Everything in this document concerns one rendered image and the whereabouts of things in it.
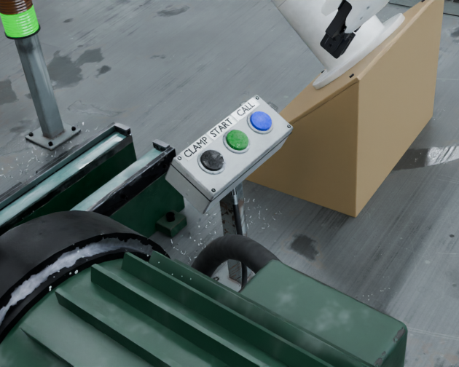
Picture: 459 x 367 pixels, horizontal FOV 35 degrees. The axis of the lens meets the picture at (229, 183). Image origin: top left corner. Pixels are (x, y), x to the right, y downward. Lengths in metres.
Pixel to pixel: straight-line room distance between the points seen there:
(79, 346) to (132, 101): 1.23
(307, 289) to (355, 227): 0.80
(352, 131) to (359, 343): 0.75
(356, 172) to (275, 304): 0.77
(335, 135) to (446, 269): 0.26
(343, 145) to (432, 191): 0.21
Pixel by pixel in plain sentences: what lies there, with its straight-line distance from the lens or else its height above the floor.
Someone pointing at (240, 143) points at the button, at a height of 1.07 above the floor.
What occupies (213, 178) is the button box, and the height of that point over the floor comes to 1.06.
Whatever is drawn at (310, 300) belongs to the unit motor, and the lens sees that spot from 0.41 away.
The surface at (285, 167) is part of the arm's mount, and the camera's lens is 1.23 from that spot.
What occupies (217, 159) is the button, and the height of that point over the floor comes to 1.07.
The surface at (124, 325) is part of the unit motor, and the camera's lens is 0.35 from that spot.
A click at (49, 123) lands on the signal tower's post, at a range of 1.47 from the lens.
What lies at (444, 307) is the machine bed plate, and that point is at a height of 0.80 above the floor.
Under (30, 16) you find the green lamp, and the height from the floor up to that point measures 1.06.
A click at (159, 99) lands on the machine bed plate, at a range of 1.55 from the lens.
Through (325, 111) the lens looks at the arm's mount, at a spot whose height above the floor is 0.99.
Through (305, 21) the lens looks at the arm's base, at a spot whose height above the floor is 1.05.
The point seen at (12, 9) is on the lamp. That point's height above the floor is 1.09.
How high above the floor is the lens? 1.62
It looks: 39 degrees down
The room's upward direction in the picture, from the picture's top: 7 degrees counter-clockwise
